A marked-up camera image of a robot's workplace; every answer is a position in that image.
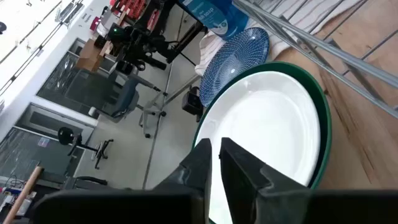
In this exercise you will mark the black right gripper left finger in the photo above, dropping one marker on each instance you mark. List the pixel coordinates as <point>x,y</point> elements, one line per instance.
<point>196,168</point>

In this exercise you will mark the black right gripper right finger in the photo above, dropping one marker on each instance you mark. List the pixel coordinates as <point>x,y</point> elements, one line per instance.
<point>248,186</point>

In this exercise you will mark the dark green plate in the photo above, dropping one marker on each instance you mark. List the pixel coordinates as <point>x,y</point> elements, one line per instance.
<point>267,118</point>

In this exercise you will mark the blue patterned plate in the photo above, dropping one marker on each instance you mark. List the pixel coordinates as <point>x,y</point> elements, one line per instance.
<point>236,59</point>

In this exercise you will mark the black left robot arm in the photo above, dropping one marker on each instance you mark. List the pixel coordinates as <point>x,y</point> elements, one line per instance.
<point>136,43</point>

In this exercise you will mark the grey office chair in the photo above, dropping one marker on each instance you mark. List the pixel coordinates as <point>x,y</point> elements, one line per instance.
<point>126,98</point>

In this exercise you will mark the black stool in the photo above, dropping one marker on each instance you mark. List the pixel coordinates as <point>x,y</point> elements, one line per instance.
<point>66,136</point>

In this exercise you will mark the blue plastic water bottle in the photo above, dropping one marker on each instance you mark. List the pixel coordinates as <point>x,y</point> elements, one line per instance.
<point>217,15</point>

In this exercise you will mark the brown cardboard box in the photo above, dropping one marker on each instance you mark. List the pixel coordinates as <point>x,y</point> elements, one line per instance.
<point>90,56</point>

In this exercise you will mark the wooden stick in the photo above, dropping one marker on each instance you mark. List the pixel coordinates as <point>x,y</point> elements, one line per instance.
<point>23,194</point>

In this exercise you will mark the black table-level camera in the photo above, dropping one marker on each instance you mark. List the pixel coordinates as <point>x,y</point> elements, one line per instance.
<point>191,104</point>

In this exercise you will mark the black aluminium table frame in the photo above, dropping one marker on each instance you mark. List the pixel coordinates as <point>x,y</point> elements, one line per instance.
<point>189,37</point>

